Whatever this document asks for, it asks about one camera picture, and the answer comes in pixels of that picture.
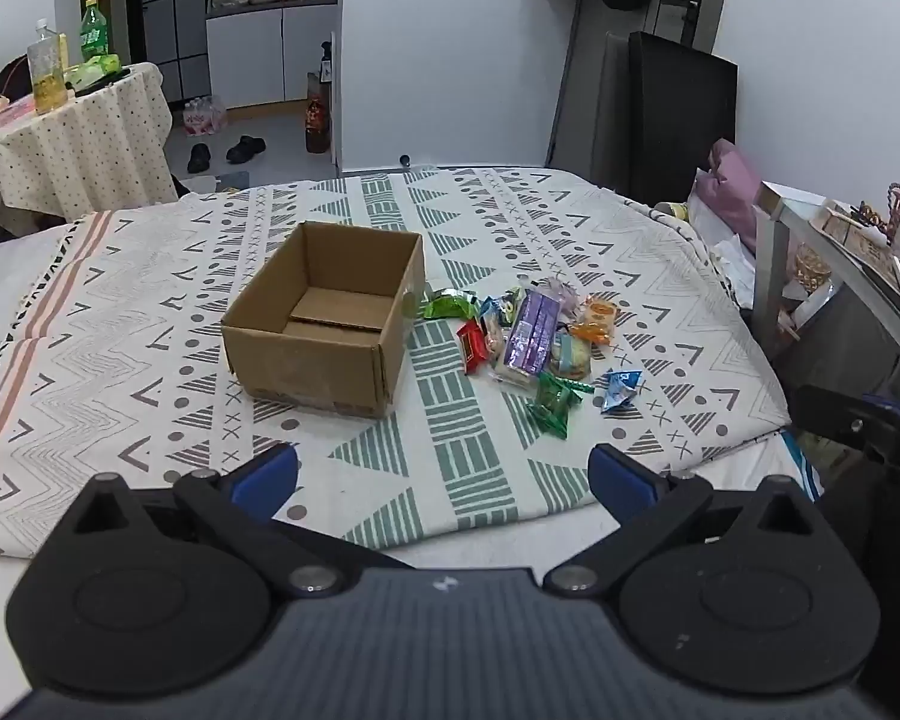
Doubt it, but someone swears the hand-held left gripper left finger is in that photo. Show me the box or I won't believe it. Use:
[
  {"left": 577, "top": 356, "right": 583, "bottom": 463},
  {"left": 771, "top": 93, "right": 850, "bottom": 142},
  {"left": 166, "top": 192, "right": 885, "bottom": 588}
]
[{"left": 67, "top": 442, "right": 346, "bottom": 599}]

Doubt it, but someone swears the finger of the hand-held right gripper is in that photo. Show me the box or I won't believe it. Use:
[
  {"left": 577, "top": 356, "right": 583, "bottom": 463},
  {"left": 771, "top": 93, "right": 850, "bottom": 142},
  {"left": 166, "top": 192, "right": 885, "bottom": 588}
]
[{"left": 791, "top": 385, "right": 895, "bottom": 460}]

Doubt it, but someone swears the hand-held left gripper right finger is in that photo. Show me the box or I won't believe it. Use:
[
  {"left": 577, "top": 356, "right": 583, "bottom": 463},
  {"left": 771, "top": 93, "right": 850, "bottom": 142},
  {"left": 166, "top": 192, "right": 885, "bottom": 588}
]
[{"left": 544, "top": 444, "right": 826, "bottom": 599}]

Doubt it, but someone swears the blue snack packet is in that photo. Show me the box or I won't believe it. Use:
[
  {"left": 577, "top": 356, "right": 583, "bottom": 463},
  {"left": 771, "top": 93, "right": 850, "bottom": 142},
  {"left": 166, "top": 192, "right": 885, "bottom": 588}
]
[{"left": 600, "top": 369, "right": 644, "bottom": 413}]

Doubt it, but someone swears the dark green snack packet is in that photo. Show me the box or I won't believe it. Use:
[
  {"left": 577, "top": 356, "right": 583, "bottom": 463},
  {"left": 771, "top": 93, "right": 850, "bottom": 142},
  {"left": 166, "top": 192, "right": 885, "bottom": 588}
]
[{"left": 527, "top": 373, "right": 595, "bottom": 439}]

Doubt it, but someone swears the brown cardboard box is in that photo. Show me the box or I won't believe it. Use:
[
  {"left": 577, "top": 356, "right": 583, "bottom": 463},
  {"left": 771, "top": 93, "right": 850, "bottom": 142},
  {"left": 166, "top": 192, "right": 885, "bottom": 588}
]
[{"left": 221, "top": 221, "right": 426, "bottom": 419}]

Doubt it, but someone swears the cream cake packet purple-blue label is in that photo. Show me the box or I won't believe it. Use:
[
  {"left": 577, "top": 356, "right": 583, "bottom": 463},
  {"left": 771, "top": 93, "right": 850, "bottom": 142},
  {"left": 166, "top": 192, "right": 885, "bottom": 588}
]
[{"left": 491, "top": 287, "right": 565, "bottom": 392}]

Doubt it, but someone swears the clear pink snack packet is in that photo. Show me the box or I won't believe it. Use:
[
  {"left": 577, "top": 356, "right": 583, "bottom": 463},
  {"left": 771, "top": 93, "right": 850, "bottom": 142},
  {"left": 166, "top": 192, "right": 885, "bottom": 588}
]
[{"left": 544, "top": 277, "right": 587, "bottom": 316}]

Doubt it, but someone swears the red snack packet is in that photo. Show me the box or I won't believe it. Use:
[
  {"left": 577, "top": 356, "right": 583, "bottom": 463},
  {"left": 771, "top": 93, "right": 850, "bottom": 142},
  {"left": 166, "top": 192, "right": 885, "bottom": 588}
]
[{"left": 456, "top": 317, "right": 494, "bottom": 376}]

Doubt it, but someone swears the small teal snack packet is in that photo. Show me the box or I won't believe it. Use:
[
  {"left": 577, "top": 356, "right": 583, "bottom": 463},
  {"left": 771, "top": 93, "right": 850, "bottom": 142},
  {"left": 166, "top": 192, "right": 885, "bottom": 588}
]
[{"left": 480, "top": 292, "right": 524, "bottom": 329}]

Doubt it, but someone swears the light green snack packet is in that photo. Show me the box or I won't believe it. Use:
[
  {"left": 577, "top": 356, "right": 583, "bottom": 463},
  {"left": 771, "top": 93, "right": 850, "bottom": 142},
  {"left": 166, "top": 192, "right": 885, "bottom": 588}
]
[{"left": 422, "top": 290, "right": 482, "bottom": 321}]

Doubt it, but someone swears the grey side table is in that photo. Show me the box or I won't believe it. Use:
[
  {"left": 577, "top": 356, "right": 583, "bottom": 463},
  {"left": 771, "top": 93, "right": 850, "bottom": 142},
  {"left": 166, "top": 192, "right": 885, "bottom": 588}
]
[{"left": 752, "top": 180, "right": 900, "bottom": 365}]

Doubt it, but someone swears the pink pillow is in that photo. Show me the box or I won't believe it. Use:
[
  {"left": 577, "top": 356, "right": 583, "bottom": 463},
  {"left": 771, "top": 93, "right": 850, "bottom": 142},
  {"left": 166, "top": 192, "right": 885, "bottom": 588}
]
[{"left": 707, "top": 138, "right": 767, "bottom": 254}]

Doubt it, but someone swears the black folding panel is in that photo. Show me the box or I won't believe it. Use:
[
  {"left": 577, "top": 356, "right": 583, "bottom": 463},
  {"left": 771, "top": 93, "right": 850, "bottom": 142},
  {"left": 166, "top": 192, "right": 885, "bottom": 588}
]
[{"left": 626, "top": 31, "right": 739, "bottom": 201}]

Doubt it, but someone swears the dark bottle with red label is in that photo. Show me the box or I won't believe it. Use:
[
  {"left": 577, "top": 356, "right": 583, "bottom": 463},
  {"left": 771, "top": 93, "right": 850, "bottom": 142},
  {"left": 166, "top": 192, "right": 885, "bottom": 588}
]
[{"left": 304, "top": 71, "right": 332, "bottom": 155}]

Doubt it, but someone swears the pack of water bottles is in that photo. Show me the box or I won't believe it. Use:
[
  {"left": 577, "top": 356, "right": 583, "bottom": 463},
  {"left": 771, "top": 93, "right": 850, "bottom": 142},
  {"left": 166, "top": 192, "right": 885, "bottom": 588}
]
[{"left": 182, "top": 97, "right": 229, "bottom": 137}]

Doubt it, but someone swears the round table with dotted tablecloth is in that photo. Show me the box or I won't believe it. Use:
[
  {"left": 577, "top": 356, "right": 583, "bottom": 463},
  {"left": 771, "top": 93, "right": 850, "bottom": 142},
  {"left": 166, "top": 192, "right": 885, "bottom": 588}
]
[{"left": 0, "top": 62, "right": 177, "bottom": 222}]

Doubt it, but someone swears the white cabinet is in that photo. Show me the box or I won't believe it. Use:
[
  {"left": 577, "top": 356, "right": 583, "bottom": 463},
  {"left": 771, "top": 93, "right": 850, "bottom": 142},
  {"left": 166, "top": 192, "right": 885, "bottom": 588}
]
[{"left": 205, "top": 0, "right": 339, "bottom": 107}]

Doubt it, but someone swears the light green plastic pack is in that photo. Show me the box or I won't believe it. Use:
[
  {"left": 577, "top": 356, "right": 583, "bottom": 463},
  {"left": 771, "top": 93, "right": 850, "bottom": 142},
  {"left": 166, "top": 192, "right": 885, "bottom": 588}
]
[{"left": 66, "top": 54, "right": 125, "bottom": 91}]

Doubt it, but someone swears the clear bottle with yellow liquid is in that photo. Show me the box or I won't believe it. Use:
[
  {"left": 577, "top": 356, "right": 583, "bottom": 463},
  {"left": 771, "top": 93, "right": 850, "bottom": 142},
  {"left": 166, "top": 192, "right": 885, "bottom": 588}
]
[{"left": 26, "top": 19, "right": 70, "bottom": 115}]

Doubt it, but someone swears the green soda bottle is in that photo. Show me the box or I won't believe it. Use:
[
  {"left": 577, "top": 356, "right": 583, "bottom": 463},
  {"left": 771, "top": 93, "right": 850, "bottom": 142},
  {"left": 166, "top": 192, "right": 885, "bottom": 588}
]
[{"left": 80, "top": 0, "right": 111, "bottom": 62}]

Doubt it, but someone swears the black gridded door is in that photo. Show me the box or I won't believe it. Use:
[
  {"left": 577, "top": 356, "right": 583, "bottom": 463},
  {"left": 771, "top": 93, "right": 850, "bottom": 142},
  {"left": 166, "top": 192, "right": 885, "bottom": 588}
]
[{"left": 139, "top": 0, "right": 211, "bottom": 70}]

